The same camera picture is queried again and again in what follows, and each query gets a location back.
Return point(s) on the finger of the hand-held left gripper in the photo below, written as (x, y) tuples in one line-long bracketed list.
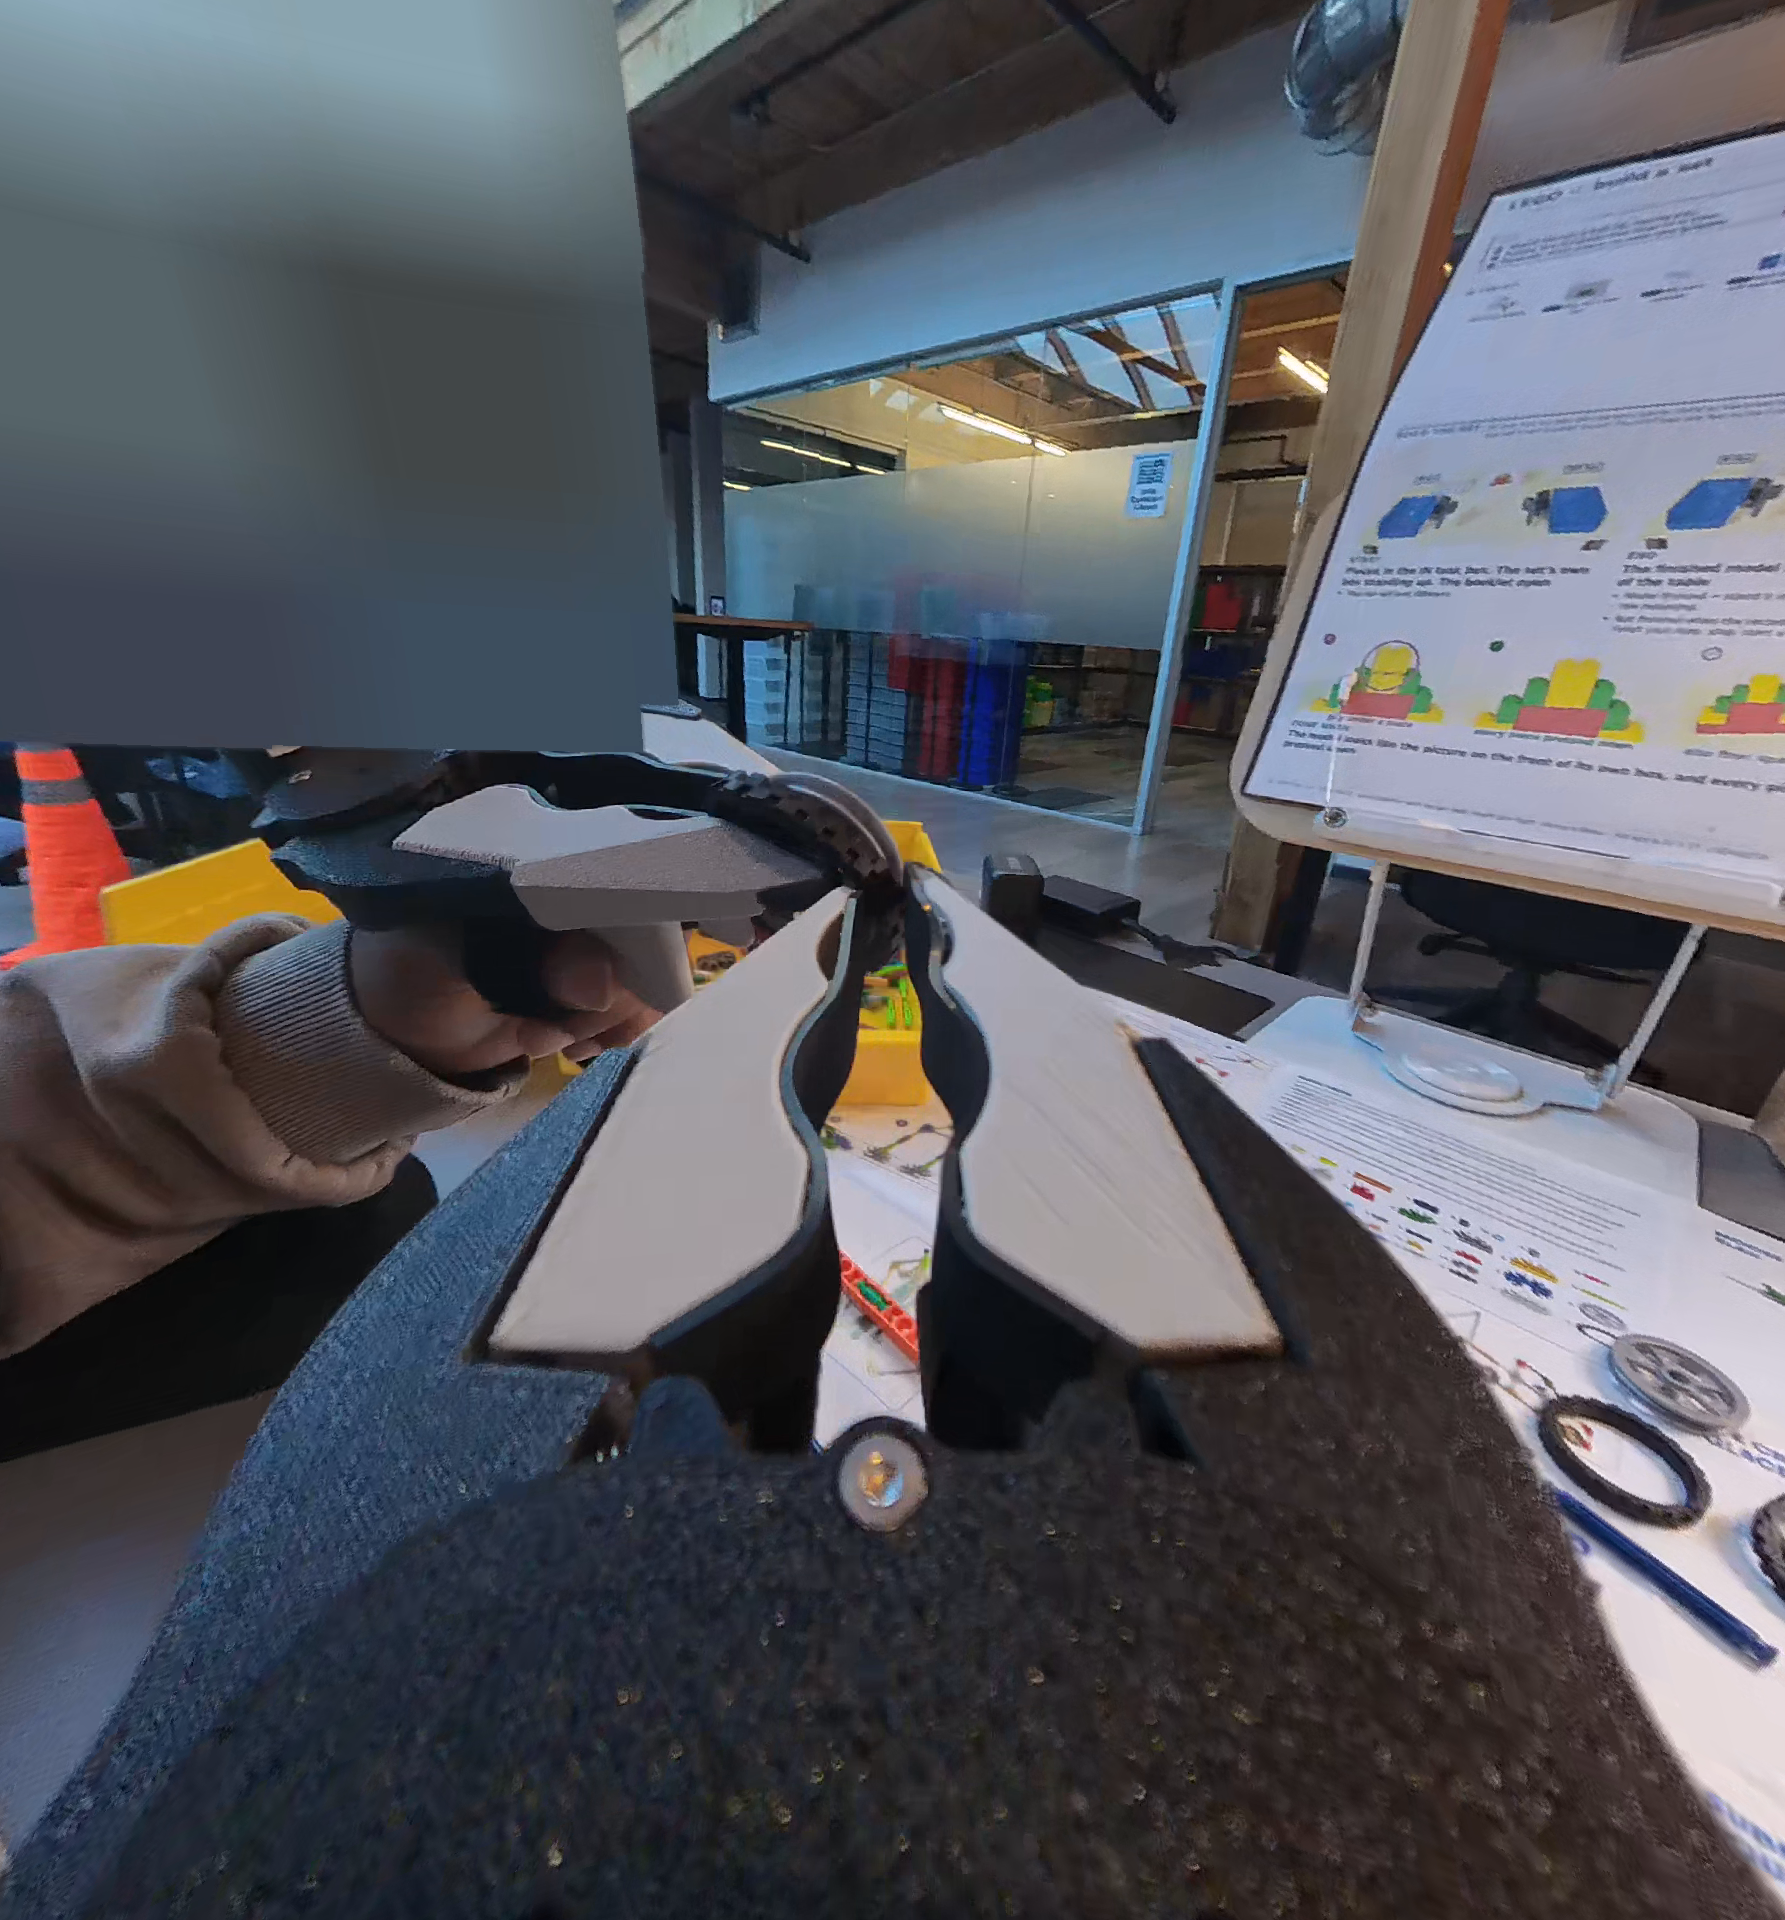
[(607, 864)]

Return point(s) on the printed paper on stand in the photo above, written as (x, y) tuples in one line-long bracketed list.
[(1612, 543)]

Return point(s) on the grey plastic spoked wheel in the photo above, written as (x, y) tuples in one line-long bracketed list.
[(1679, 1381), (849, 816)]

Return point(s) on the yellow plastic parts bin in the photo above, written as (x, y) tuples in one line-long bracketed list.
[(218, 894), (892, 1052)]

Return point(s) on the large fold-out instruction sheet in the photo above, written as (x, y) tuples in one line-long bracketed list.
[(1731, 1771)]

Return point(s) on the black power adapter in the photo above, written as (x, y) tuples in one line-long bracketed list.
[(1014, 893)]

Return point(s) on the person's left hand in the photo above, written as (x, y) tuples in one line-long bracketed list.
[(457, 1007)]

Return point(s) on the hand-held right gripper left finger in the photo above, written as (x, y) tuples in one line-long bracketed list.
[(638, 1202)]

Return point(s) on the black power brick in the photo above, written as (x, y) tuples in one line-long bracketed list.
[(1098, 899)]

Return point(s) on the colourful rod and connector model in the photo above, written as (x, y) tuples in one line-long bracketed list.
[(877, 1307)]

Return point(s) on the grey desk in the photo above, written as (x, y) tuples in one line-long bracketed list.
[(53, 1561)]

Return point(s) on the short blue plastic rod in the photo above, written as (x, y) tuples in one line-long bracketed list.
[(1663, 1577)]

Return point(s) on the orange traffic cone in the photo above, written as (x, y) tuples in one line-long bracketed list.
[(59, 856)]

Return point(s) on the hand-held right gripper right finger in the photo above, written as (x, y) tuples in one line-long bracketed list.
[(1118, 1202)]

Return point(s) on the parts list instruction sheet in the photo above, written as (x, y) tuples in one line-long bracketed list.
[(1463, 1202)]

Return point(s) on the white document stand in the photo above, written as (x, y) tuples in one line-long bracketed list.
[(1493, 1064)]

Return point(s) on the person's left forearm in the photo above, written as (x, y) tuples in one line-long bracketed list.
[(143, 1110)]

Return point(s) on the black office chair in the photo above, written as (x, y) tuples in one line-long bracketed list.
[(1552, 931)]

